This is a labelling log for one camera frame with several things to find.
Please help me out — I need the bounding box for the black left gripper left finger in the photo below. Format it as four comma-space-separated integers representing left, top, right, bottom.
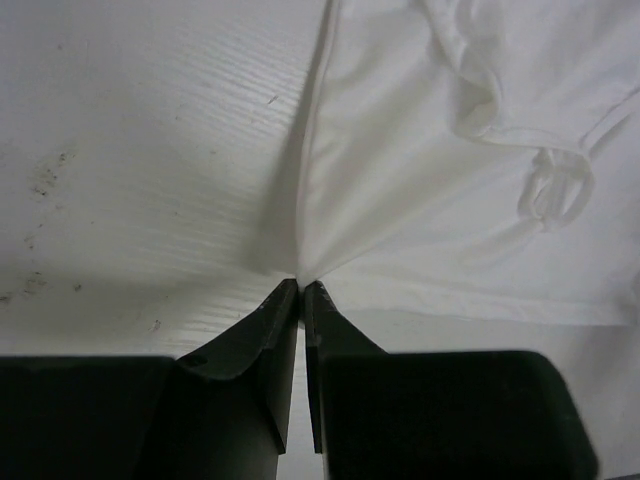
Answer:
1, 279, 298, 479

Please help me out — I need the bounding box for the white tank top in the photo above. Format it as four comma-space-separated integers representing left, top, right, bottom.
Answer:
295, 1, 639, 325

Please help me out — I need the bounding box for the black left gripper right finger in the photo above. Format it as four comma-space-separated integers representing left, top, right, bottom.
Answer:
303, 282, 599, 479

